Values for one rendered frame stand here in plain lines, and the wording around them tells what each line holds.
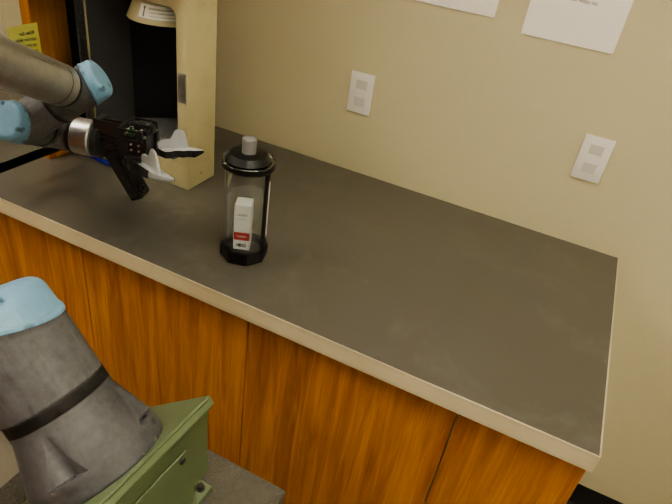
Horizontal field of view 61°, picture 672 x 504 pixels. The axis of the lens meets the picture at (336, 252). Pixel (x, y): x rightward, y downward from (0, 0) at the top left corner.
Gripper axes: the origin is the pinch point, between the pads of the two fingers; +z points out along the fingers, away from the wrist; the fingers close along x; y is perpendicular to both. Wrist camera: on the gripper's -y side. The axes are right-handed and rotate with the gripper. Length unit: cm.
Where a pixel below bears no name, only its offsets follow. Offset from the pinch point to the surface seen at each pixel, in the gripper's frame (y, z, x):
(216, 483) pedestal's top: -18, 26, -55
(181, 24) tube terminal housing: 22.5, -11.4, 22.0
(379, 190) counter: -17, 37, 44
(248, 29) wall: 14, -10, 66
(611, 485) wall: -96, 129, 31
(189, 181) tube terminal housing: -15.4, -9.7, 22.6
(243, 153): 6.2, 11.2, -1.1
